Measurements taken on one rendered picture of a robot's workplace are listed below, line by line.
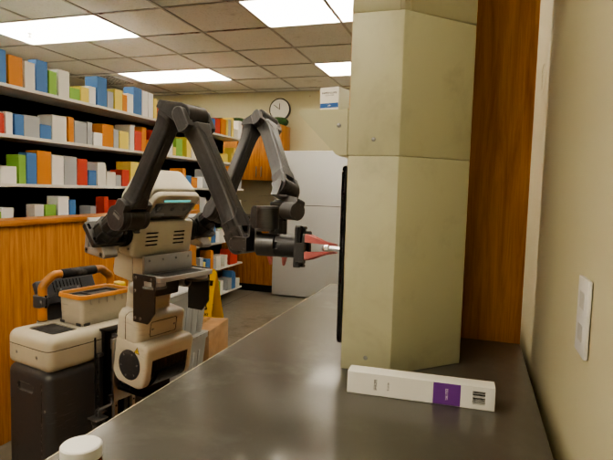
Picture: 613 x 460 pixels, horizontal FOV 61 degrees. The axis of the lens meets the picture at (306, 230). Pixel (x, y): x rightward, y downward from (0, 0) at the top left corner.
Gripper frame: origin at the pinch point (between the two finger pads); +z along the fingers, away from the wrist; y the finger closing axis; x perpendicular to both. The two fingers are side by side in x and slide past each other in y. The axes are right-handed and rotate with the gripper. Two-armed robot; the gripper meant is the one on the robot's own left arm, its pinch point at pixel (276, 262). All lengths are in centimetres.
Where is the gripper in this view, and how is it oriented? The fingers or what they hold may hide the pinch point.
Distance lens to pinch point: 169.7
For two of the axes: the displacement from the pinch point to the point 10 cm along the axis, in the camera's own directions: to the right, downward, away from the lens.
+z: -0.3, 10.0, 0.8
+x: 3.0, -0.7, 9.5
